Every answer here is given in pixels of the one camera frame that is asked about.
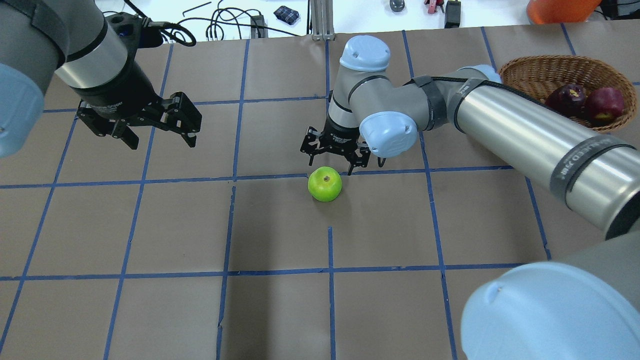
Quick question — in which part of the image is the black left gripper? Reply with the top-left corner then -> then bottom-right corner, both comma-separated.
76,91 -> 202,150

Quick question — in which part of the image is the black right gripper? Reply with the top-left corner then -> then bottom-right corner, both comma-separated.
300,126 -> 371,176

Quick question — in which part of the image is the green apple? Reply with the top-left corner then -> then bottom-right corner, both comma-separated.
307,166 -> 343,202

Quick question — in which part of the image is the dark red apple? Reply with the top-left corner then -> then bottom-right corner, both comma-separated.
544,83 -> 586,117

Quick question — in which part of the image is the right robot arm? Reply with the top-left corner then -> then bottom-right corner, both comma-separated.
301,35 -> 640,360

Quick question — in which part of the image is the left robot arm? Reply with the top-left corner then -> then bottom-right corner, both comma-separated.
0,0 -> 202,158

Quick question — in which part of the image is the woven wicker basket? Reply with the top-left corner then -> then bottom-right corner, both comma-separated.
498,55 -> 639,133

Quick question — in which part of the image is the dark checkered pouch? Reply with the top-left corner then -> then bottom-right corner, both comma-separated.
273,6 -> 300,26

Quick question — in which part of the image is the orange object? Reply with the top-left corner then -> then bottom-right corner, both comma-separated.
525,0 -> 601,25

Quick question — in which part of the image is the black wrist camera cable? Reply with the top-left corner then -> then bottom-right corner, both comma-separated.
120,0 -> 197,48

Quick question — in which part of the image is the aluminium frame post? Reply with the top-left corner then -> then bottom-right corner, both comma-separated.
308,0 -> 336,41

